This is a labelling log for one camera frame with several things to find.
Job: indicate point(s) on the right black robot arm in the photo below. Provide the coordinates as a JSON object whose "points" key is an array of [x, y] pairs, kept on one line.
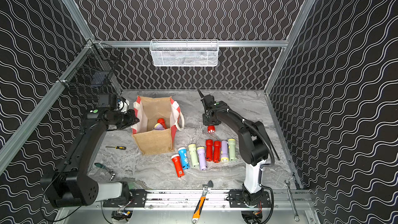
{"points": [[255, 146]]}

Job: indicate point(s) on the black wire basket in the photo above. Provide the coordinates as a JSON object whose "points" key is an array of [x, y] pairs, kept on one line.
{"points": [[95, 73]]}

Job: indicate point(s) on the metal base rail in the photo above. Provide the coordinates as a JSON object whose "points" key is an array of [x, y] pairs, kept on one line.
{"points": [[216, 200]]}

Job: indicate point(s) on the aluminium corner post right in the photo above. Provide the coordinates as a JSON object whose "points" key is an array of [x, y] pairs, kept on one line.
{"points": [[294, 33]]}

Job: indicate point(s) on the red flashlight long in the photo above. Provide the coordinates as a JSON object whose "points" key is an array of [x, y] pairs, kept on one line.
{"points": [[211, 129]]}

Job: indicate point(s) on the yellow black screwdriver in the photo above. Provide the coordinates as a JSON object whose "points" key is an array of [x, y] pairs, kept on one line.
{"points": [[116, 147]]}

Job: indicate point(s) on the green handled tool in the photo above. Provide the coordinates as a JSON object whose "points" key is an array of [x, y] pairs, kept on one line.
{"points": [[108, 170]]}

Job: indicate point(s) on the purple flashlight yellow rim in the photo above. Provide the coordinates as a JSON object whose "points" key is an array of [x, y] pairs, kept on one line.
{"points": [[159, 127]]}

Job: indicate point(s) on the white wire basket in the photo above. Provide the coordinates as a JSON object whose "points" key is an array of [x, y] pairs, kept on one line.
{"points": [[184, 52]]}

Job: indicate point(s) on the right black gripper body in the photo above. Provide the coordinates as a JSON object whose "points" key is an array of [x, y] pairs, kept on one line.
{"points": [[206, 100]]}

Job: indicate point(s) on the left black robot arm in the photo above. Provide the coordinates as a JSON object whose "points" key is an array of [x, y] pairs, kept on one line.
{"points": [[69, 185]]}

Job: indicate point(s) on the silver combination wrench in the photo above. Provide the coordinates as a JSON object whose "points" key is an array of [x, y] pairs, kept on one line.
{"points": [[291, 199]]}

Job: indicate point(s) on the green flashlight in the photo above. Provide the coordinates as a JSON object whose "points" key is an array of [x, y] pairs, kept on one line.
{"points": [[232, 149], [193, 155]]}

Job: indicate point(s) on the orange adjustable wrench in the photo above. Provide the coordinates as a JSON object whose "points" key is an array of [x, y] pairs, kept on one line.
{"points": [[206, 189]]}

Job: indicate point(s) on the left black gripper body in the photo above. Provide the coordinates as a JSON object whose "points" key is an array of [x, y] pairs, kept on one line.
{"points": [[129, 120]]}

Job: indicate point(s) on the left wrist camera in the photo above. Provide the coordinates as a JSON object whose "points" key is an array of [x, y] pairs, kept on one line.
{"points": [[113, 102]]}

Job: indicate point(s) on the blue flashlight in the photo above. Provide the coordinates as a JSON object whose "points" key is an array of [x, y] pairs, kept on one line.
{"points": [[183, 158]]}

